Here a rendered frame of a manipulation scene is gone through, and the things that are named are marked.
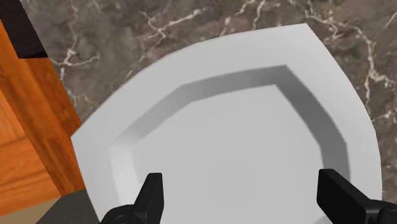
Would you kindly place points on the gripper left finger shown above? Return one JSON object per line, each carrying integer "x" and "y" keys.
{"x": 149, "y": 201}

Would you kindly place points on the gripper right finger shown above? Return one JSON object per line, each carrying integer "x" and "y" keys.
{"x": 347, "y": 198}

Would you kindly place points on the white plate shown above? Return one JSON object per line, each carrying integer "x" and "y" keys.
{"x": 232, "y": 149}

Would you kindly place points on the wooden cabinet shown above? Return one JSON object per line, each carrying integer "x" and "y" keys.
{"x": 28, "y": 130}

